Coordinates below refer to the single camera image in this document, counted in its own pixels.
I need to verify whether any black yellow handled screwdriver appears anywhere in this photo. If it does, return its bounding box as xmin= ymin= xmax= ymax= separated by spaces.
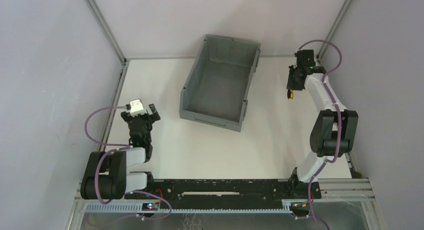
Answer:
xmin=287 ymin=89 xmax=294 ymax=100

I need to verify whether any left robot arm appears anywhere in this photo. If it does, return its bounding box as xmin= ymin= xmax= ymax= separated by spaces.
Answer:
xmin=80 ymin=100 xmax=161 ymax=204

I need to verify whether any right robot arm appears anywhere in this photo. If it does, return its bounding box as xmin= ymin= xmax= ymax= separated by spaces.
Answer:
xmin=286 ymin=50 xmax=359 ymax=187

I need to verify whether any grey plastic storage bin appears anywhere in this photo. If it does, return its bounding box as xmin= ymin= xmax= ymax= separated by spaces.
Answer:
xmin=179 ymin=35 xmax=261 ymax=132

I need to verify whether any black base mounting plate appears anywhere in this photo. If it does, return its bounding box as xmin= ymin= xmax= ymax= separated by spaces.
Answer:
xmin=145 ymin=179 xmax=322 ymax=209

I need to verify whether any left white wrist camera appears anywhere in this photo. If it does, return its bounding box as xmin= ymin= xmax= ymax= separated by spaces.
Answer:
xmin=125 ymin=99 xmax=148 ymax=117

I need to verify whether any grey slotted cable duct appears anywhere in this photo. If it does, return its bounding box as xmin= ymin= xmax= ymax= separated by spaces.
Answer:
xmin=84 ymin=202 xmax=293 ymax=213

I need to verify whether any right aluminium frame rail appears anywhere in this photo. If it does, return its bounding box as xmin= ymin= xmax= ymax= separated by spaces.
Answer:
xmin=318 ymin=0 xmax=363 ymax=179

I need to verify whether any aluminium frame rail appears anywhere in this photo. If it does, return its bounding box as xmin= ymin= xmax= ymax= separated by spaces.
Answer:
xmin=318 ymin=0 xmax=363 ymax=179
xmin=79 ymin=0 xmax=129 ymax=153

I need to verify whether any left aluminium frame rail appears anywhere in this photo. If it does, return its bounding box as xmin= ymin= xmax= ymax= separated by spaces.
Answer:
xmin=79 ymin=0 xmax=129 ymax=153

